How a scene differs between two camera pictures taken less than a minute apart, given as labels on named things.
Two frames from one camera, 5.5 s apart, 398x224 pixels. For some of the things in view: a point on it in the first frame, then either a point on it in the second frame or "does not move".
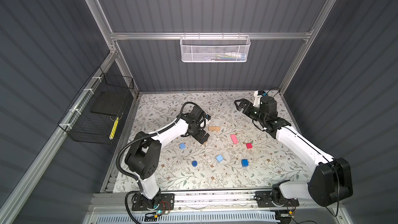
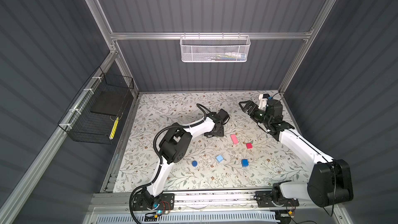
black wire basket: (97, 114) does not move
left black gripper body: (198, 134) → (220, 133)
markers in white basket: (230, 56) does not move
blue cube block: (244, 163) does not move
